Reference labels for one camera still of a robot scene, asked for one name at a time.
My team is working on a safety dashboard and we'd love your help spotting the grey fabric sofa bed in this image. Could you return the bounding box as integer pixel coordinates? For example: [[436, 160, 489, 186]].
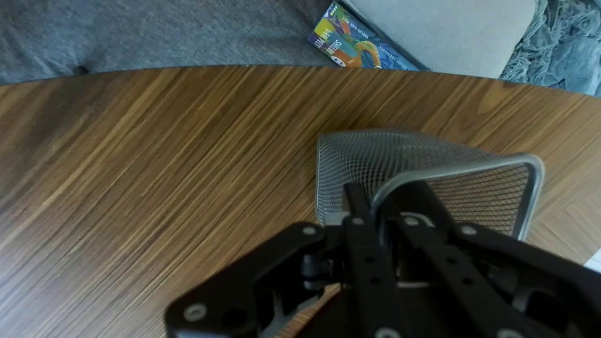
[[0, 0, 341, 87]]

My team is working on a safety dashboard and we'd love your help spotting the blue-grey knitted blanket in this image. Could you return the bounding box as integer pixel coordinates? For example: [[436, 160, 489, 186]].
[[500, 0, 601, 100]]

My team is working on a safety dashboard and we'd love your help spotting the grey mesh basket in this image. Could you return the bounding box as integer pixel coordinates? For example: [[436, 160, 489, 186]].
[[314, 128, 547, 243]]

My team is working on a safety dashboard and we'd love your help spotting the light grey cushion red mark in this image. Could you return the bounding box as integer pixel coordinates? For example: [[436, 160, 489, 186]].
[[344, 0, 541, 81]]

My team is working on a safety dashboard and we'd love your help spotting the colourful book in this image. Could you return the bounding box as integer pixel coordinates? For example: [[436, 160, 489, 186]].
[[307, 0, 425, 72]]

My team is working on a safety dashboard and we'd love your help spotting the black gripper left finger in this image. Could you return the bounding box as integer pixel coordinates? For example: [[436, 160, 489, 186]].
[[164, 181, 403, 338]]

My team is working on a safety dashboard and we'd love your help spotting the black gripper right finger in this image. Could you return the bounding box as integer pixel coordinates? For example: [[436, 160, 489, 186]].
[[374, 181, 601, 338]]

